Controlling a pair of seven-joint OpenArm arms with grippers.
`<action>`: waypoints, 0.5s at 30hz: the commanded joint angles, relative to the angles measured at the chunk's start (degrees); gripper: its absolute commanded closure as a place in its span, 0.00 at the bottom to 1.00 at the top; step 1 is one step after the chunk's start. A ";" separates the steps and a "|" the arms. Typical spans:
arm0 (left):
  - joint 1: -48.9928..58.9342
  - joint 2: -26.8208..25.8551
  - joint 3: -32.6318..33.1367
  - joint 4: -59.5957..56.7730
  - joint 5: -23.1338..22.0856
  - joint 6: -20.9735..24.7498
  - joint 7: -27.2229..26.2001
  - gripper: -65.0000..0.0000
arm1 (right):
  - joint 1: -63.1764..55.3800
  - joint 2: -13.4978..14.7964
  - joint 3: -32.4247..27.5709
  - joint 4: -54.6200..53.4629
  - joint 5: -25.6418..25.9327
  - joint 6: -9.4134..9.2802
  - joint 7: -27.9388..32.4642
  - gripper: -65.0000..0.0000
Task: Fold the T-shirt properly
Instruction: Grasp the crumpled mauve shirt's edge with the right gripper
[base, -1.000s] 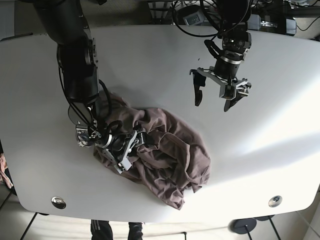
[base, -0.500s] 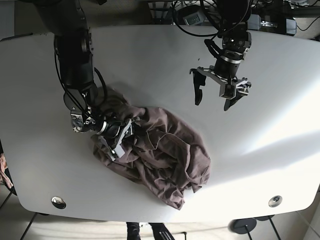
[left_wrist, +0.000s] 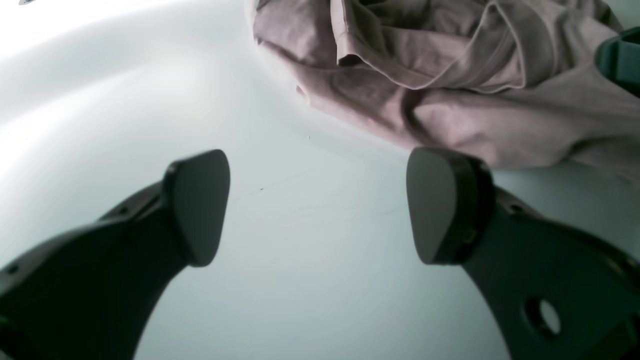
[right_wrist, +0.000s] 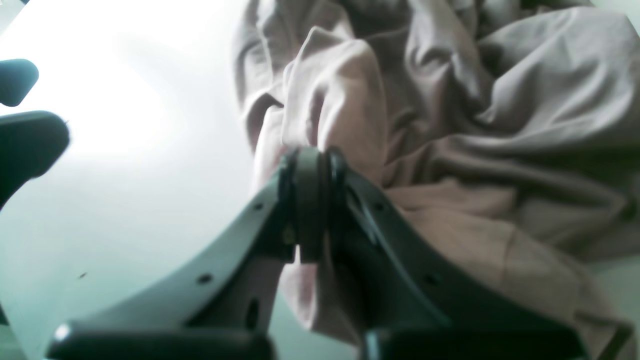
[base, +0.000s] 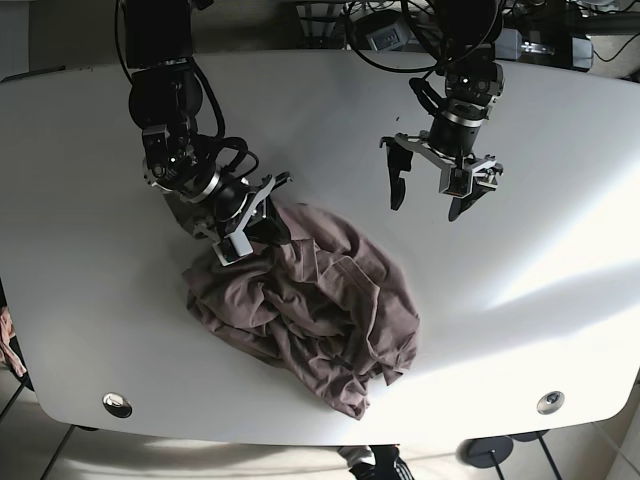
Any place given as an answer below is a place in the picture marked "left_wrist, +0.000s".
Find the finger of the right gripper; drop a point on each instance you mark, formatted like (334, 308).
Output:
(618, 60)

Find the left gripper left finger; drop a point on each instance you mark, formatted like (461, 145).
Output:
(87, 294)

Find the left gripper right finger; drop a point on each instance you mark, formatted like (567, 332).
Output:
(556, 292)

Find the mauve pink T-shirt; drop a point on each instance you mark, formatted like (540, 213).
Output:
(512, 82)

